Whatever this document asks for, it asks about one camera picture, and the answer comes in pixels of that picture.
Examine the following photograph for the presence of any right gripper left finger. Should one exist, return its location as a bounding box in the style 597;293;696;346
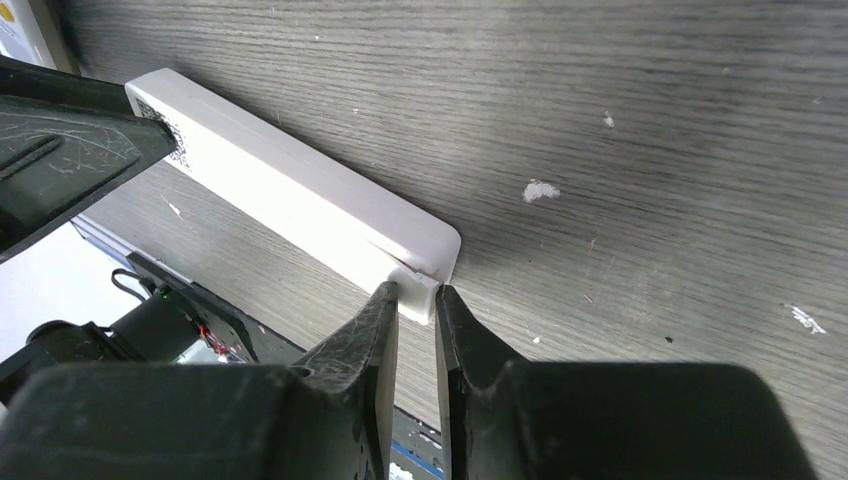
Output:
1;282;398;479

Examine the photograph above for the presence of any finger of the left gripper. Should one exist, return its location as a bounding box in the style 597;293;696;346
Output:
1;57;177;261

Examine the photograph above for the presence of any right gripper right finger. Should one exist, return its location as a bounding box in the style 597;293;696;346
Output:
435;285;815;479

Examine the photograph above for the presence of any long white remote control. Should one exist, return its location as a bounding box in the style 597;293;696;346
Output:
125;68;461;324

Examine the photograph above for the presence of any short white remote control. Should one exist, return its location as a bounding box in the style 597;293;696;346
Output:
1;0;57;70

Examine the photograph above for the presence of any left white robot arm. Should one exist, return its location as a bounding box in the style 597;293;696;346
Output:
1;57;200;404

